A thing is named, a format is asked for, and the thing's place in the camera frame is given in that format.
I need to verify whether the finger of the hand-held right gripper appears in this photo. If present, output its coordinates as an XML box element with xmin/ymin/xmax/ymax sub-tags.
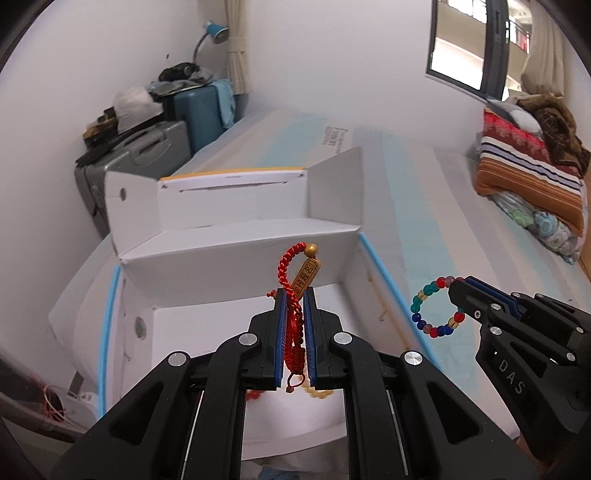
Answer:
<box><xmin>467</xmin><ymin>275</ymin><xmax>591</xmax><ymax>361</ymax></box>
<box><xmin>447</xmin><ymin>276</ymin><xmax>523</xmax><ymax>343</ymax></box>

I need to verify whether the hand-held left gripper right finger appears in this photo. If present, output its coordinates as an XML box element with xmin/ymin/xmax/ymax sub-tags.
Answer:
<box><xmin>302</xmin><ymin>286</ymin><xmax>541</xmax><ymax>480</ymax></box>

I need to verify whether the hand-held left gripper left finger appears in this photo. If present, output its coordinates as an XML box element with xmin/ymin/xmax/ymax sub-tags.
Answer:
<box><xmin>48</xmin><ymin>286</ymin><xmax>289</xmax><ymax>480</ymax></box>

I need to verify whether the red cord bracelet gold tube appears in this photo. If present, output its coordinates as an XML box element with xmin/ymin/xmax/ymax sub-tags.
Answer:
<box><xmin>268</xmin><ymin>244</ymin><xmax>320</xmax><ymax>394</ymax></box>

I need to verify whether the multicolour bead bracelet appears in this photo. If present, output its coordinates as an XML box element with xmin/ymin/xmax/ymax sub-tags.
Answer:
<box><xmin>411</xmin><ymin>275</ymin><xmax>467</xmax><ymax>339</ymax></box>

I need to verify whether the white cardboard box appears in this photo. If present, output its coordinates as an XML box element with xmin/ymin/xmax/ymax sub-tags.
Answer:
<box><xmin>48</xmin><ymin>147</ymin><xmax>444</xmax><ymax>462</ymax></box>

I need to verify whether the floral folded blanket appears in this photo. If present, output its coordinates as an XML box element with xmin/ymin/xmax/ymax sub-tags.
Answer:
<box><xmin>489</xmin><ymin>191</ymin><xmax>585</xmax><ymax>266</ymax></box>

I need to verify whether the striped teal grey mattress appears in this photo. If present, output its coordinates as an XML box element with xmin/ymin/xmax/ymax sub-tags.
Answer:
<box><xmin>48</xmin><ymin>108</ymin><xmax>591</xmax><ymax>444</ymax></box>

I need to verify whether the striped folded blanket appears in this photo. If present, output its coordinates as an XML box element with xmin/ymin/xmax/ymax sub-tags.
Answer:
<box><xmin>475</xmin><ymin>108</ymin><xmax>587</xmax><ymax>238</ymax></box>

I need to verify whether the grey white pillow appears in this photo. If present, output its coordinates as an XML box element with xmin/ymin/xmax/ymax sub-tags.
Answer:
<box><xmin>485</xmin><ymin>98</ymin><xmax>543</xmax><ymax>134</ymax></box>

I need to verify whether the brown blanket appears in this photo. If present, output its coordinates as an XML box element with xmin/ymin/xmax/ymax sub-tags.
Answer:
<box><xmin>515</xmin><ymin>92</ymin><xmax>591</xmax><ymax>176</ymax></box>

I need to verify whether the white plastic object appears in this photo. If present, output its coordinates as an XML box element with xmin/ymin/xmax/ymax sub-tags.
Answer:
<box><xmin>28</xmin><ymin>383</ymin><xmax>100</xmax><ymax>430</ymax></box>

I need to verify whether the grey suitcase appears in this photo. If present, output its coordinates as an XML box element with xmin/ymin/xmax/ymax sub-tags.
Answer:
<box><xmin>74</xmin><ymin>121</ymin><xmax>192</xmax><ymax>238</ymax></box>

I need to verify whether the teal suitcase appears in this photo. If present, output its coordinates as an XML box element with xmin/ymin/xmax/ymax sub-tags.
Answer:
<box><xmin>173</xmin><ymin>80</ymin><xmax>241</xmax><ymax>160</ymax></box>

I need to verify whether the light blue cloth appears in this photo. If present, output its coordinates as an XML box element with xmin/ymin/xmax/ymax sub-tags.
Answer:
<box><xmin>212</xmin><ymin>79</ymin><xmax>237</xmax><ymax>129</ymax></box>

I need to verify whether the beige curtain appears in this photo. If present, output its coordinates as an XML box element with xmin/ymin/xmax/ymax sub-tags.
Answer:
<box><xmin>522</xmin><ymin>18</ymin><xmax>566</xmax><ymax>97</ymax></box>
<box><xmin>223</xmin><ymin>0</ymin><xmax>252</xmax><ymax>95</ymax></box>

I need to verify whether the dark framed window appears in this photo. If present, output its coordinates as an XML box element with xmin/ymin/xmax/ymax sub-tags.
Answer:
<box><xmin>425</xmin><ymin>0</ymin><xmax>532</xmax><ymax>100</ymax></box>

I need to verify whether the white plastic bag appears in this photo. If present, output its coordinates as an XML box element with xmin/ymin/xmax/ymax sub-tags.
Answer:
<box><xmin>113</xmin><ymin>88</ymin><xmax>164</xmax><ymax>132</ymax></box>

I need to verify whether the black and yellow box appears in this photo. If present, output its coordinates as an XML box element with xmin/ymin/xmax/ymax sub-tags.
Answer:
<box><xmin>82</xmin><ymin>107</ymin><xmax>121</xmax><ymax>141</ymax></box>

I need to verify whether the dark clothes pile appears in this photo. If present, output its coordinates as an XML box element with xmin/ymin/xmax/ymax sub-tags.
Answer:
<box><xmin>147</xmin><ymin>62</ymin><xmax>218</xmax><ymax>97</ymax></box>

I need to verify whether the blue desk lamp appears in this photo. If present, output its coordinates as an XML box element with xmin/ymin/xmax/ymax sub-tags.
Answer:
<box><xmin>193</xmin><ymin>21</ymin><xmax>230</xmax><ymax>65</ymax></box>

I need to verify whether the thin red wire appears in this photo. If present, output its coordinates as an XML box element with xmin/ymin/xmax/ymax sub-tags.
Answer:
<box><xmin>41</xmin><ymin>385</ymin><xmax>65</xmax><ymax>421</ymax></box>

